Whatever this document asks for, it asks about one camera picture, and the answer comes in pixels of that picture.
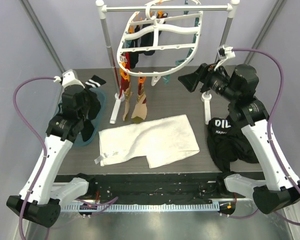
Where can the white towel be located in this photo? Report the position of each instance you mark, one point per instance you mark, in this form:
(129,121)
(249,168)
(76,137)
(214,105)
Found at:
(162,142)

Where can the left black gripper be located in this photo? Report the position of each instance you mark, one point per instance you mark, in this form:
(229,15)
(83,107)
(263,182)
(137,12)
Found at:
(93,96)

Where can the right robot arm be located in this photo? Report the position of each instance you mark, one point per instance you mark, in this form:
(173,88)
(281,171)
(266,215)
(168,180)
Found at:
(281,186)

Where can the red santa sock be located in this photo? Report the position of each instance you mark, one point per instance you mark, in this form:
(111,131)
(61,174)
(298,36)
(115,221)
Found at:
(123,74)

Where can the white metal drying rack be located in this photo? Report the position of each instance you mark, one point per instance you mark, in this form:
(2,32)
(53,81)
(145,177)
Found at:
(103,9)

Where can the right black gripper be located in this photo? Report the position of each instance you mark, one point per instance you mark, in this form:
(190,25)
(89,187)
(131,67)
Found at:
(203,78)

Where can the black printed t-shirt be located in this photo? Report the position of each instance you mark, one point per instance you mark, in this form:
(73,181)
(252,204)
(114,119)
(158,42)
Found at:
(226,144)

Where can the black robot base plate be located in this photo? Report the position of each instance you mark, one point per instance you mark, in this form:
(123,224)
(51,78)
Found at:
(156,188)

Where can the beige striped sock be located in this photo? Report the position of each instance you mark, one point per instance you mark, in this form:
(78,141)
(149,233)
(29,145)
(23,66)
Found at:
(127,105)
(140,110)

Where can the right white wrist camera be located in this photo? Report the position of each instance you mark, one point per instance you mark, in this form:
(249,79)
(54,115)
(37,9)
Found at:
(225,53)

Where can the dark navy sock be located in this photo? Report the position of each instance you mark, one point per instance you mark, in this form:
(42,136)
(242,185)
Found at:
(147,40)
(133,56)

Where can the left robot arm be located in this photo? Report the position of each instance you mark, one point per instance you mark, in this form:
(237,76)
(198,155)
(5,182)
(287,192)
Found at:
(37,202)

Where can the black white-striped sock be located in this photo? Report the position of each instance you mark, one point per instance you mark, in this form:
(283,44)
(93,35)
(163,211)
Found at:
(95,82)

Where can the white round clip hanger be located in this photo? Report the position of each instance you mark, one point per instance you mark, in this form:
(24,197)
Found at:
(175,30)

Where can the teal plastic basin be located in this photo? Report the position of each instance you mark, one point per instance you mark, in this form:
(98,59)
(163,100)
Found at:
(95,125)

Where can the white slotted cable duct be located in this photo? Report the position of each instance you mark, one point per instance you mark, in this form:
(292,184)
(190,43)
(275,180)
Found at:
(126,208)

